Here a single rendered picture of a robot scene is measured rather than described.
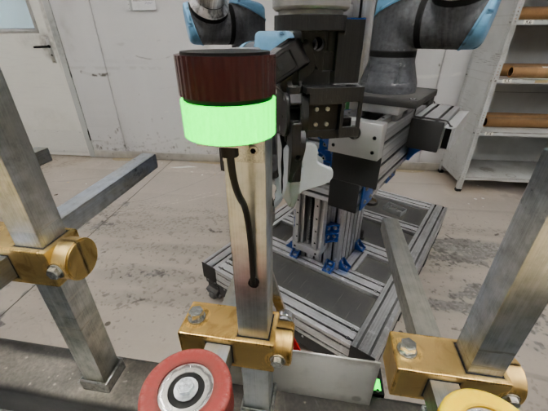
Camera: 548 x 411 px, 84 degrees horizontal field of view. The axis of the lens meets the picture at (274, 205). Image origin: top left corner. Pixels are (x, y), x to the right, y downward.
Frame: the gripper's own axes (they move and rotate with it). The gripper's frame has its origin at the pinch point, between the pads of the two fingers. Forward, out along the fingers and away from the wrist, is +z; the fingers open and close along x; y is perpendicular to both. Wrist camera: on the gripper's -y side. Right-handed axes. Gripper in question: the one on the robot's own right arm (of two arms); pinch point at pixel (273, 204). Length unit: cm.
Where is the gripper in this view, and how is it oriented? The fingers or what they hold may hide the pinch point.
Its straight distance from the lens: 71.9
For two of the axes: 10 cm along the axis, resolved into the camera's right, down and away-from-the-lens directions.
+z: 0.0, 8.7, 4.9
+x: -9.9, -0.8, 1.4
